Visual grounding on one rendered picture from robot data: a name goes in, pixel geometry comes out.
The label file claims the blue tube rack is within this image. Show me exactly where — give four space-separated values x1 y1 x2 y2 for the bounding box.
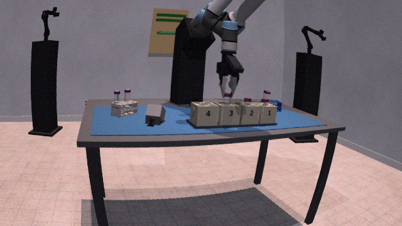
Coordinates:
269 100 282 112

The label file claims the blue bench mat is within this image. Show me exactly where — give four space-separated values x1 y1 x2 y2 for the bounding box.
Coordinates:
90 105 327 136

